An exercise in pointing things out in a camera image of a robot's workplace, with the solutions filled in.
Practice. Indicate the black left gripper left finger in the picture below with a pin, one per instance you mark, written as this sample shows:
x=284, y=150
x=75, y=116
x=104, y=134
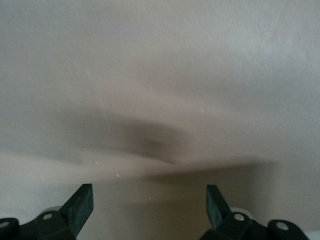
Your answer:
x=75, y=215

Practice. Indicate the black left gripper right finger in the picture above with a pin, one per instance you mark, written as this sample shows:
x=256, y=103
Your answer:
x=225, y=222

